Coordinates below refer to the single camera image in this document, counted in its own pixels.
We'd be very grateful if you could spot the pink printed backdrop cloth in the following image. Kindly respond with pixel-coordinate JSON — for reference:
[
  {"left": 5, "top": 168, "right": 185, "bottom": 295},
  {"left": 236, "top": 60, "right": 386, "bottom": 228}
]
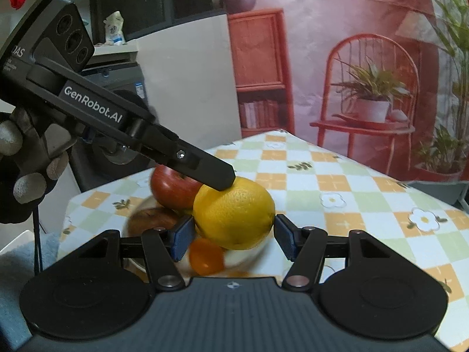
[{"left": 223, "top": 0, "right": 468, "bottom": 183}]

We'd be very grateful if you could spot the bright red apple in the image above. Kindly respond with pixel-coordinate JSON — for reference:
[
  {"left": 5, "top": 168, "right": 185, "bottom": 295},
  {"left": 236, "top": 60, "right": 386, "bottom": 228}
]
[{"left": 149, "top": 165, "right": 202, "bottom": 210}]

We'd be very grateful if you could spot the yellow lemon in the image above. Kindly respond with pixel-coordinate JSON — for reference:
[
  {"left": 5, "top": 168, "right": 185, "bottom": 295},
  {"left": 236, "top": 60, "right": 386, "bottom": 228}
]
[{"left": 192, "top": 177, "right": 276, "bottom": 250}]

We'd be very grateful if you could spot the dark window frame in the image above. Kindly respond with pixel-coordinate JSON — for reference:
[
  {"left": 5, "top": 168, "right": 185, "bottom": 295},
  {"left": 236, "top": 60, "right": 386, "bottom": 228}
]
[{"left": 90, "top": 0, "right": 226, "bottom": 44}]

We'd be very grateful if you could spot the orange tangerine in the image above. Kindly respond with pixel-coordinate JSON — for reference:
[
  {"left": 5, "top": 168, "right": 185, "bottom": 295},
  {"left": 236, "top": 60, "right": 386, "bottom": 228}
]
[{"left": 188, "top": 238, "right": 225, "bottom": 276}]

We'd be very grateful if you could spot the gloved left hand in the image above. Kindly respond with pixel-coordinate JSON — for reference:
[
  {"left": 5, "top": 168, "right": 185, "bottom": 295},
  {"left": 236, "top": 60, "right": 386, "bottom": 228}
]
[{"left": 1, "top": 107, "right": 76, "bottom": 224}]

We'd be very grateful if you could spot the checkered floral tablecloth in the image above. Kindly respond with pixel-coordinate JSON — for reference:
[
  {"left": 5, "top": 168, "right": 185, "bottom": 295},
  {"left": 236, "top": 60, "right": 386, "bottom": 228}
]
[{"left": 57, "top": 130, "right": 468, "bottom": 351}]

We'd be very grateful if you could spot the dull red-brown apple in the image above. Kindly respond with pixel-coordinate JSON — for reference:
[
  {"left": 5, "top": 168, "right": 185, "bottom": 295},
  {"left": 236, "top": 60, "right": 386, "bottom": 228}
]
[{"left": 125, "top": 207, "right": 179, "bottom": 237}]

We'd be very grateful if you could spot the grey washing machine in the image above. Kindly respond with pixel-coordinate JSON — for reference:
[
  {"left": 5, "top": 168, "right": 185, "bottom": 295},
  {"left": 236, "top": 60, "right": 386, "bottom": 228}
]
[{"left": 67, "top": 62, "right": 158, "bottom": 192}]

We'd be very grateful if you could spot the white plastic bag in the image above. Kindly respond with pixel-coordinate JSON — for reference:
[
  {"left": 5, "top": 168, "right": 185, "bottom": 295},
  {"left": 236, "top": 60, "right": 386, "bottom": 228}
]
[{"left": 103, "top": 11, "right": 125, "bottom": 45}]

